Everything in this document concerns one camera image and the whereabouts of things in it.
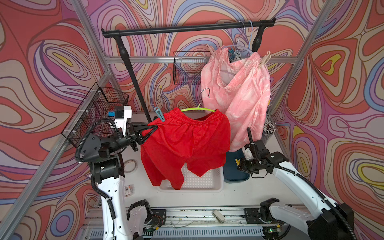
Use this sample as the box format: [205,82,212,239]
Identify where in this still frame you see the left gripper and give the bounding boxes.
[102,126,158,159]

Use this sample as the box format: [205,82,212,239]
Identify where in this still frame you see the teal grey clothespin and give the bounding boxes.
[154,107,166,122]

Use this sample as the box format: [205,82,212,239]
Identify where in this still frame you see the red shorts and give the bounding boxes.
[141,109,231,190]

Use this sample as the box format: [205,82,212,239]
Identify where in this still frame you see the green hanger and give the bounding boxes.
[181,88,215,112]

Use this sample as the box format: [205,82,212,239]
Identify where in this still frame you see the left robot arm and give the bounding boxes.
[75,118,158,240]

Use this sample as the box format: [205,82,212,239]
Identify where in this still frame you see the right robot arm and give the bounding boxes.
[238,129,357,240]

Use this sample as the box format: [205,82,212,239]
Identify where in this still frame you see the pink tie-dye shorts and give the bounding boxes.
[201,48,271,152]

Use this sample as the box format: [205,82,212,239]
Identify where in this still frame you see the white printed graphic shorts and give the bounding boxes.
[229,50,242,63]

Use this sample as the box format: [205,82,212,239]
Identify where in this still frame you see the light blue hanger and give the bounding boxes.
[248,20,254,51]

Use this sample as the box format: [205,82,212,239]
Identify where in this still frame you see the roll of tape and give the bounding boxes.
[124,160,138,174]

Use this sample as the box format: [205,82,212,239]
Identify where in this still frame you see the teal plastic tray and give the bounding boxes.
[223,149,250,184]

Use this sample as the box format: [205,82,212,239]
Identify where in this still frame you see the paperclip box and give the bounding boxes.
[124,185,134,197]

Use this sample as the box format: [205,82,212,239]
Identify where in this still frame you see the white perforated plastic basket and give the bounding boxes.
[157,164,224,193]

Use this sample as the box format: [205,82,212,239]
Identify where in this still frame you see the beige clothespin right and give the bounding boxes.
[258,51,272,68]

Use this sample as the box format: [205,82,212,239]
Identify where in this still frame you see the beige clothespin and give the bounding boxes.
[258,51,272,68]
[206,44,215,56]

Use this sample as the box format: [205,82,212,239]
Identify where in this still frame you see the beige clothespin left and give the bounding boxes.
[206,44,215,56]

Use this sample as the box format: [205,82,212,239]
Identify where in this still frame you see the black clothes rack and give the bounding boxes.
[102,18,276,123]

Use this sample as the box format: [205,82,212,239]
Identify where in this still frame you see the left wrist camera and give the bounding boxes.
[108,106,132,136]

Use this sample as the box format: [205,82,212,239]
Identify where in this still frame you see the black wire basket left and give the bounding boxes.
[62,83,129,147]

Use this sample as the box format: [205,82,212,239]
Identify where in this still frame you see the black wire basket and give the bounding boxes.
[173,51,211,86]
[62,83,129,147]

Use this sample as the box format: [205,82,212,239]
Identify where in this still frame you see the black wire basket rear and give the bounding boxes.
[173,51,211,86]

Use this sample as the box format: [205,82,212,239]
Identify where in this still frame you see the white pedal on rail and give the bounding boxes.
[212,210,225,224]

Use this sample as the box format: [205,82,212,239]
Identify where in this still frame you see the lavender wire hanger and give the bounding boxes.
[221,20,256,76]

